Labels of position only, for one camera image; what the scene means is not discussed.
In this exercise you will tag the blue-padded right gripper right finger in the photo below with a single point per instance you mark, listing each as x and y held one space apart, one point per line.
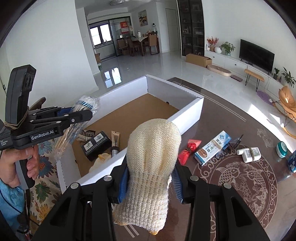
178 187

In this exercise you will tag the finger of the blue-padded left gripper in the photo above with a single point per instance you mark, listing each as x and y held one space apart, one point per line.
62 111

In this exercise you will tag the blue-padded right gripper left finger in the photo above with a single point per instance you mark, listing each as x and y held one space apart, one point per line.
123 185

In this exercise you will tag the cotton swab pack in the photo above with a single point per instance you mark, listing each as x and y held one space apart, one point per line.
70 134

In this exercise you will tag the cream knitted work gloves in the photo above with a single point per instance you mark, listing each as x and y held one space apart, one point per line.
151 156

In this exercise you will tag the person's left hand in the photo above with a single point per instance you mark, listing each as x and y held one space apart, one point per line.
8 168

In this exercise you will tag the blue white medicine box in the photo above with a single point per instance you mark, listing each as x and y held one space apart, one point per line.
204 154

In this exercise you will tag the red plastic bag bundle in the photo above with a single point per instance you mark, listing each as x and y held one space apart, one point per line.
191 148

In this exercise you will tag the white cardboard storage box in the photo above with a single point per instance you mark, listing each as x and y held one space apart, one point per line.
122 110

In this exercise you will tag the black packaged box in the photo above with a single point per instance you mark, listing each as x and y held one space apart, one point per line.
96 146

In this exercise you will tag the beige cosmetic tube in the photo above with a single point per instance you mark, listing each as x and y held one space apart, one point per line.
115 138

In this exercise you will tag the black eyeglasses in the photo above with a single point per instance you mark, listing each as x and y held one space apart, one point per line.
230 148

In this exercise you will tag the white flat bottle with band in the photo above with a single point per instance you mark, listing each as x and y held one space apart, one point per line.
249 154

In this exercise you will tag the teal white round container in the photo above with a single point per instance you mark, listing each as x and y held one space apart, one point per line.
281 149

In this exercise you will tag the oval wooden cat scratcher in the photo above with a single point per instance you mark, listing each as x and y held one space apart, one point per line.
219 70

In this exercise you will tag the blue patterned tall canister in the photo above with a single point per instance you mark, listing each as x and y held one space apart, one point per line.
291 163

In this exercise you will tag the brown cardboard box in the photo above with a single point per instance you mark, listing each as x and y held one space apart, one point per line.
198 60

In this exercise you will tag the wooden bench black legs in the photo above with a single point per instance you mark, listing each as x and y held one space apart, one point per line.
250 74

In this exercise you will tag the white tv cabinet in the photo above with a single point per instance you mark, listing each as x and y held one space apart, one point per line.
237 68

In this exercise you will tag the orange rocking lounge chair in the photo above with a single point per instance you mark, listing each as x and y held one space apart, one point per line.
286 106

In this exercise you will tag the green potted plant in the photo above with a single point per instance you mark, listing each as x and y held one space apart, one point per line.
228 48

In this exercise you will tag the red flowers in vase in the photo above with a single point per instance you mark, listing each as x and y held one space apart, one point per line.
212 42

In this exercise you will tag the black television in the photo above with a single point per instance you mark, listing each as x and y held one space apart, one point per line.
256 55

